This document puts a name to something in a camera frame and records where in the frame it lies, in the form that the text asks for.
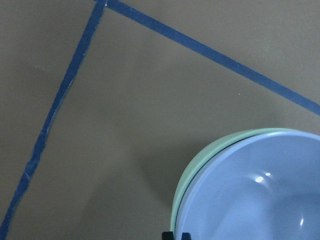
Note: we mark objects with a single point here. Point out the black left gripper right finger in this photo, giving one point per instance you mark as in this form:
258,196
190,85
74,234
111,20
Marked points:
186,236

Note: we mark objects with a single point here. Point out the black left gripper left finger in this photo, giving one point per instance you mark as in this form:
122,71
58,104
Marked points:
167,235

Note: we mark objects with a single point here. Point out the blue bowl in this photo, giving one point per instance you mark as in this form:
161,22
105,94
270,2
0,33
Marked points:
266,187

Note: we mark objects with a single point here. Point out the green bowl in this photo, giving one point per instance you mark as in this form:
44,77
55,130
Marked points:
204,156

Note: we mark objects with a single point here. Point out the blue tape strip left crosswise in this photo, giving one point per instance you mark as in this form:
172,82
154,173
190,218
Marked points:
213,55

